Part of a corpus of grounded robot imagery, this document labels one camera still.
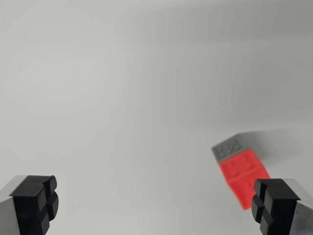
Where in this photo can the black-tipped silver gripper right finger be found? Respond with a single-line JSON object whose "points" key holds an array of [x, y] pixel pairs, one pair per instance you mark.
{"points": [[278, 208]]}

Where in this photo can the black-tipped silver gripper left finger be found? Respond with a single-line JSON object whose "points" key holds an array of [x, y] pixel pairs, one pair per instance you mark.
{"points": [[27, 205]]}

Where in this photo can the red plastic cube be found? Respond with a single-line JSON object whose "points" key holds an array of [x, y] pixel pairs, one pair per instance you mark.
{"points": [[240, 171]]}

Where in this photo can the grey plastic cube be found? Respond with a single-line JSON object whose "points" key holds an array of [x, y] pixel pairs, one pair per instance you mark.
{"points": [[228, 149]]}

